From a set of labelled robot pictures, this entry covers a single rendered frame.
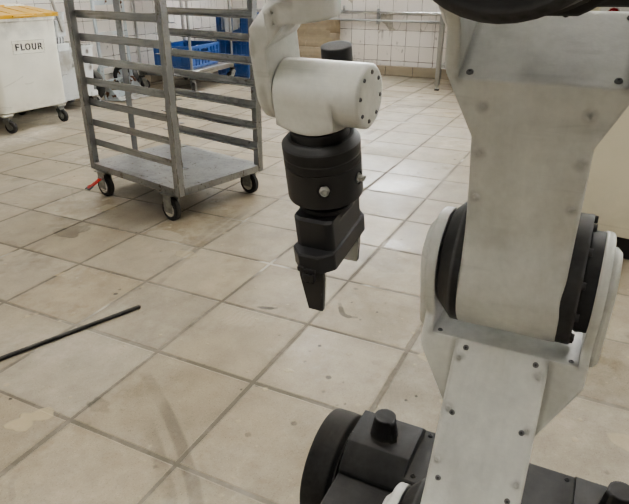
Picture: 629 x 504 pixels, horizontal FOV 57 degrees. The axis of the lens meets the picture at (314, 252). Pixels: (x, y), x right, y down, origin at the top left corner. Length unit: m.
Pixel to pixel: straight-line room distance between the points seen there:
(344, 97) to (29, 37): 3.87
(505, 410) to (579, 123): 0.32
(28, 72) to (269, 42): 3.82
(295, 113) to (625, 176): 1.73
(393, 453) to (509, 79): 0.65
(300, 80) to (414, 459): 0.65
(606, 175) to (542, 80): 1.72
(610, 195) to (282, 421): 1.42
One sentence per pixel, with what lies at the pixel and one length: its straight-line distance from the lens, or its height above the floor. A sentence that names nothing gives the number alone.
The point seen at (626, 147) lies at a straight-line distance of 2.22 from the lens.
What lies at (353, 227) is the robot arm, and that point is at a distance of 0.72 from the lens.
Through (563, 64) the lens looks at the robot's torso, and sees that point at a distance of 0.55.
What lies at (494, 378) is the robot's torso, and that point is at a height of 0.50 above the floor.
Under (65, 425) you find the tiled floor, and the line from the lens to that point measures 1.47.
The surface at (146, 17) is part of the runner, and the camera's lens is 2.38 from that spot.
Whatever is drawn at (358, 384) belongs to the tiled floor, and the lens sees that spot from 1.47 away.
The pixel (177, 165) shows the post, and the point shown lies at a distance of 2.35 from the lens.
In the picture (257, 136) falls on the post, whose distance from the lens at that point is 2.63.
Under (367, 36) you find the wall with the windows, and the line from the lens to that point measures 6.55.
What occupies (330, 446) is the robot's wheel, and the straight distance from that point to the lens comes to 1.03.
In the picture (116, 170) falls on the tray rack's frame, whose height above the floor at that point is 0.15.
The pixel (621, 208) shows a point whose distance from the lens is 2.27.
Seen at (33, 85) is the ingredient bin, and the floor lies 0.28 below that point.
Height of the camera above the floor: 0.90
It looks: 25 degrees down
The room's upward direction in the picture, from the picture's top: straight up
